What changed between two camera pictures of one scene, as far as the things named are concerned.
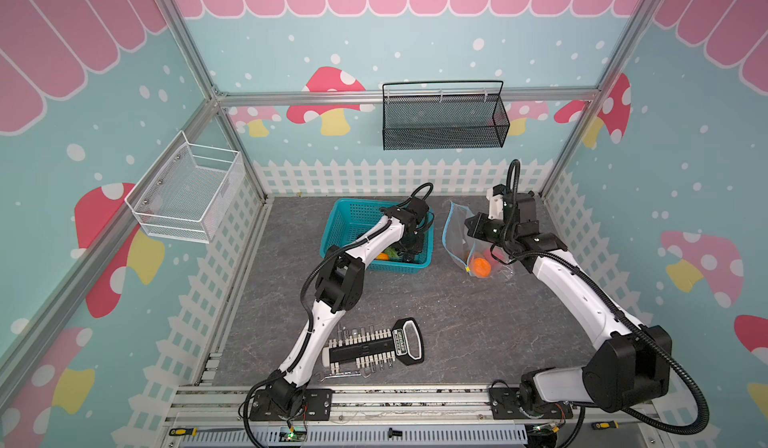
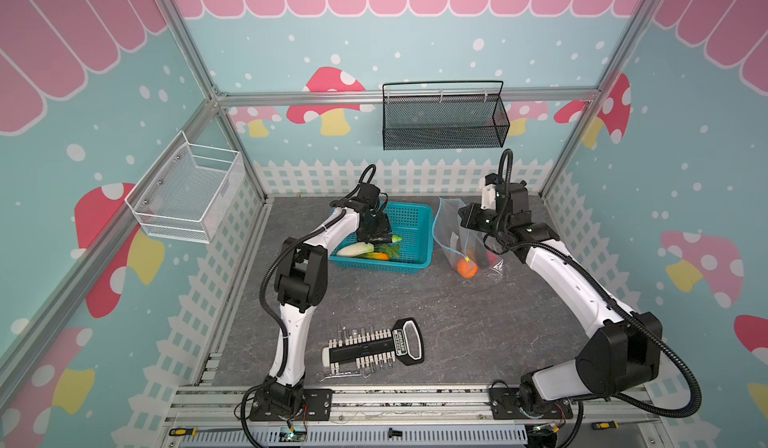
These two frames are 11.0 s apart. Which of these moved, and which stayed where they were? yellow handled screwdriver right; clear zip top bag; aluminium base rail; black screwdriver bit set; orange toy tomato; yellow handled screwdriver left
Moved: clear zip top bag; orange toy tomato
Stayed: yellow handled screwdriver left; yellow handled screwdriver right; aluminium base rail; black screwdriver bit set
